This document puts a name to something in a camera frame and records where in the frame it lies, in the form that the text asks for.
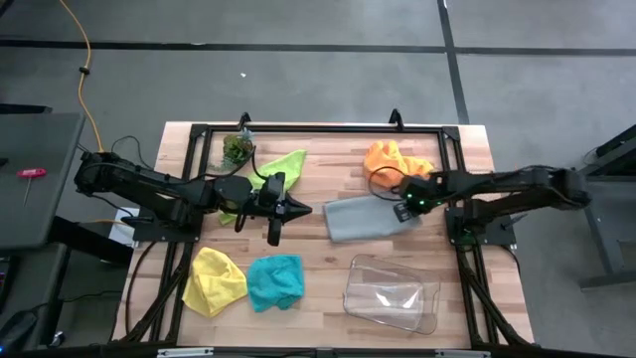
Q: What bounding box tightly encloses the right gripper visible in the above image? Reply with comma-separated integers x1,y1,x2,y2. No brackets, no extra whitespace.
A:
393,172,446,223

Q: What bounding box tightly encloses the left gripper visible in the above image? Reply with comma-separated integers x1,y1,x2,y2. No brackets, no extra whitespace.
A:
241,191,313,249

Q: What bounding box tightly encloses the grey microfiber towel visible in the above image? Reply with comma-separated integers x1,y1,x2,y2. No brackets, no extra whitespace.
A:
322,194,423,244

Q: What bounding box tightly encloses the lime green microfiber towel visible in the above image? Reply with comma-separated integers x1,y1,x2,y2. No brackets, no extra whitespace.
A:
217,148,308,226

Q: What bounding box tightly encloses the orange microfiber towel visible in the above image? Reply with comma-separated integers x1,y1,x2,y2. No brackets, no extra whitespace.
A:
362,139,436,190

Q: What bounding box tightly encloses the teal microfiber towel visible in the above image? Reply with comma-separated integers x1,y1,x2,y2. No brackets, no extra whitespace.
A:
246,254,306,313

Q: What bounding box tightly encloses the clear plastic bin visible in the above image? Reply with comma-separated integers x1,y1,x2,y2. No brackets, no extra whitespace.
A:
341,253,442,335

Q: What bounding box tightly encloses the yellow microfiber towel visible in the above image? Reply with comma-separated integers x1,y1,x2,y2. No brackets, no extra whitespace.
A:
181,247,248,318

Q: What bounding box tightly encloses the small green potted plant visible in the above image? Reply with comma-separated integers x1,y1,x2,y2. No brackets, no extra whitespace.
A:
208,127,257,173

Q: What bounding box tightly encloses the white paper sheet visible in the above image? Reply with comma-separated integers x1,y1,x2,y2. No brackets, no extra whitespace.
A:
107,206,143,248

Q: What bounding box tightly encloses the grey metal stand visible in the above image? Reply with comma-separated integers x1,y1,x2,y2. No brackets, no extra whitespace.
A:
578,123,636,290

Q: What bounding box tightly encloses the grey side table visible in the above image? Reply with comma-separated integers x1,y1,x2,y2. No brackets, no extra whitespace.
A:
0,111,85,250

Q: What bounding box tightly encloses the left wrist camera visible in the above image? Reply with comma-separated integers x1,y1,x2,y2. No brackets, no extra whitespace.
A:
260,171,288,205

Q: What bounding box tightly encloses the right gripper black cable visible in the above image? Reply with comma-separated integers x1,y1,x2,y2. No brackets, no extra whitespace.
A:
367,164,404,203

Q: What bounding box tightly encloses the black aluminium table frame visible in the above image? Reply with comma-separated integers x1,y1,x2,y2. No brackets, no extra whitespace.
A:
111,109,536,349

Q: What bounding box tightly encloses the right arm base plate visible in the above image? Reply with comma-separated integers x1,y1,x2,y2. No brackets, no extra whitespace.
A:
444,206,518,248

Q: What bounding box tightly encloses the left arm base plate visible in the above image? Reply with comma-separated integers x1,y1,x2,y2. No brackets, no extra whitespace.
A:
131,204,205,244

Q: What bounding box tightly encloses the silver metal bracket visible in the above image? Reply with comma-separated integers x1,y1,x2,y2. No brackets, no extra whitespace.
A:
157,346,215,358
435,348,492,358

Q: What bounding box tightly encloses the yellow extension cable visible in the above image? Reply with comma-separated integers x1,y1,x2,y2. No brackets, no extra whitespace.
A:
58,0,106,154

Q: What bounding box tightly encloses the red-handled hex key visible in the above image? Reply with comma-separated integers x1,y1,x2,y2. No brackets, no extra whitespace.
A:
15,167,49,208

